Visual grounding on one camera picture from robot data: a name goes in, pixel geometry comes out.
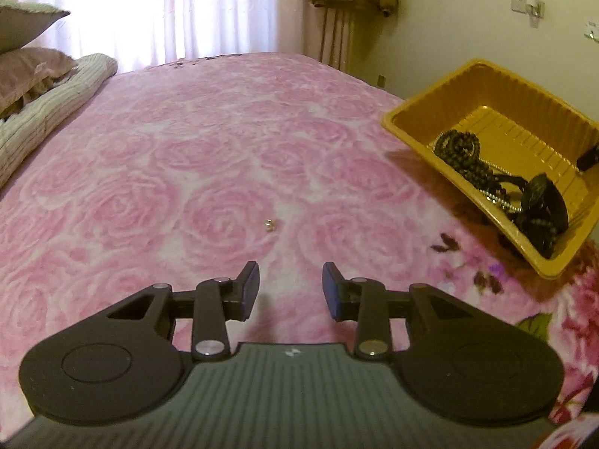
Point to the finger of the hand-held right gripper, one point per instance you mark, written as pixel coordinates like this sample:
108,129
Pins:
590,158

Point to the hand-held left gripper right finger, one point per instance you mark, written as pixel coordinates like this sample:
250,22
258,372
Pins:
330,290

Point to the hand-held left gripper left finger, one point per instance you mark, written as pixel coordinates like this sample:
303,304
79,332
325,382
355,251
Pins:
252,290

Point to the yellow plastic tray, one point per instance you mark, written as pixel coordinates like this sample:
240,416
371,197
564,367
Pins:
529,135

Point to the black wristwatch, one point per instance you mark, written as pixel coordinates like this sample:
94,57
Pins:
533,194

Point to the pink floral blanket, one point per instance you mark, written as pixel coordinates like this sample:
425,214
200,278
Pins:
187,159

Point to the green ribbed quilt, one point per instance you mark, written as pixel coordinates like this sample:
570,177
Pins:
51,107

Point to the white sheer curtain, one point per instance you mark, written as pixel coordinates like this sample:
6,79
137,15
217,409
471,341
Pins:
164,9

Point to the mauve pillow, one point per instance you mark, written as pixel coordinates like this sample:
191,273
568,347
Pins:
28,75

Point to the green pillow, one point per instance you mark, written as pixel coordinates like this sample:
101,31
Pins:
23,25

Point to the white wall socket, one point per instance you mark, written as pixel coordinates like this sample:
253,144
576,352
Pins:
526,5

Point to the small wall outlet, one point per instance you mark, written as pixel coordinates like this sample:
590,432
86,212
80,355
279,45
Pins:
381,81

